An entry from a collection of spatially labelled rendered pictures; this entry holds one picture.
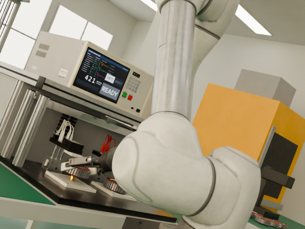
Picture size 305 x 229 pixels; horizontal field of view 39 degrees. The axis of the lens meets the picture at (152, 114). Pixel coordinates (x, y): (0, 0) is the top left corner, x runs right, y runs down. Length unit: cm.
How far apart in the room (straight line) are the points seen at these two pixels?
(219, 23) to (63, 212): 77
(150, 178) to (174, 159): 7
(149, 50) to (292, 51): 269
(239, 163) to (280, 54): 670
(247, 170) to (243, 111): 439
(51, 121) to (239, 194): 105
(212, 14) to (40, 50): 93
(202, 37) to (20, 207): 76
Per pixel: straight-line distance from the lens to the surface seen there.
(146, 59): 603
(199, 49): 141
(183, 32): 119
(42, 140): 191
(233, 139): 542
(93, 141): 206
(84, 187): 168
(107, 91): 188
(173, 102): 106
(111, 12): 978
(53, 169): 182
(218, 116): 562
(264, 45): 795
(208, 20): 139
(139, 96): 201
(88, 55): 178
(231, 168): 107
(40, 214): 138
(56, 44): 195
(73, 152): 175
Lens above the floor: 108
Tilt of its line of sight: 2 degrees up
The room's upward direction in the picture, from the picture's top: 22 degrees clockwise
